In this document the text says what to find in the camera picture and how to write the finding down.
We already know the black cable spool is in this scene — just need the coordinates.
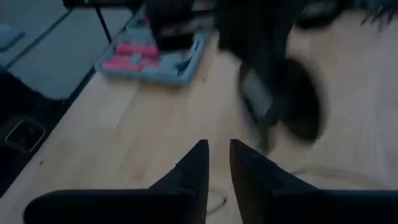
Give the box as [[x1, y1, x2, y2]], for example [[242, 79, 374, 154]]
[[238, 57, 328, 154]]

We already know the pink utility knife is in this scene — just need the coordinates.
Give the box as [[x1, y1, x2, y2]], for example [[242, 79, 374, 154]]
[[101, 55, 161, 72]]

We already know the small black camera box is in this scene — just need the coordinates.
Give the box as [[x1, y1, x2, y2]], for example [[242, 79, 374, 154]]
[[4, 116, 47, 154]]

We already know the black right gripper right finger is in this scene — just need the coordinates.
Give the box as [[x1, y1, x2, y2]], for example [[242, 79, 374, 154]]
[[229, 139, 398, 224]]

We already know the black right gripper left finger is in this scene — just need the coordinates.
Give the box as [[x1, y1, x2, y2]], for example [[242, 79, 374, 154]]
[[23, 139, 210, 224]]

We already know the long black cord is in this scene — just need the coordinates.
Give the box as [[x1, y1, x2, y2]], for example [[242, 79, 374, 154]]
[[205, 166, 386, 216]]

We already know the pink-handled screwdriver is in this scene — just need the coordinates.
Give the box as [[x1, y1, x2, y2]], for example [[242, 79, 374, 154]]
[[115, 42, 160, 58]]

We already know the black table edge rail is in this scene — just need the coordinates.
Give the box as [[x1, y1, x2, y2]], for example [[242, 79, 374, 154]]
[[0, 67, 96, 198]]

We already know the grey plastic tray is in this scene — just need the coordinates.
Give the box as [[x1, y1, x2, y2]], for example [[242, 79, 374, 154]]
[[95, 6, 210, 88]]

